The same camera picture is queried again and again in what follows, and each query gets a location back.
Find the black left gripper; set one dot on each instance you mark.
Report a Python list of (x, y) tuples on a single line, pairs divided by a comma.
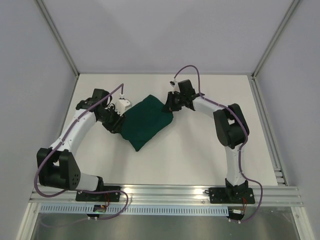
[(114, 128)]

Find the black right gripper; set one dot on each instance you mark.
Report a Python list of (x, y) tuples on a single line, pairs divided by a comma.
[(170, 102)]

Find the dark green surgical drape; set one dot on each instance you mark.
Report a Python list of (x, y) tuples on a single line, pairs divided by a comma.
[(144, 120)]

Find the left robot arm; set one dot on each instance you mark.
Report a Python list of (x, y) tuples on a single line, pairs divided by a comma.
[(56, 165)]

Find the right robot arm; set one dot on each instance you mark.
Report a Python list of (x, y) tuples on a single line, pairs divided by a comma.
[(230, 125)]

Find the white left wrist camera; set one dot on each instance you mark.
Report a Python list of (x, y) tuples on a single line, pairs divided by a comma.
[(122, 104)]

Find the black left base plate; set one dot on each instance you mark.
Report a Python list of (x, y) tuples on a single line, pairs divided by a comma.
[(111, 196)]

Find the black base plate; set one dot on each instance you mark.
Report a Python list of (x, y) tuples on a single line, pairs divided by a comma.
[(230, 195), (111, 196)]

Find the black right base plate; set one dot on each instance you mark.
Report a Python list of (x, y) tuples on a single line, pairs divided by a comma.
[(230, 195)]

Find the slotted white cable duct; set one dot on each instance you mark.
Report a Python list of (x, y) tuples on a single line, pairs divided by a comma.
[(159, 210)]

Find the left aluminium frame post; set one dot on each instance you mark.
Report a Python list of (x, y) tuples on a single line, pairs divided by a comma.
[(41, 5)]

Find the aluminium frame post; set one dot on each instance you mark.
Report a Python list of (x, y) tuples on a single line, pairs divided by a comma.
[(275, 37), (41, 5)]

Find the aluminium front rail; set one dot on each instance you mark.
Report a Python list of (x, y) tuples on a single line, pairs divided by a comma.
[(148, 194)]

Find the right aluminium frame post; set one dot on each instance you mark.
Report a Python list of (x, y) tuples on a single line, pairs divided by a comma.
[(275, 37)]

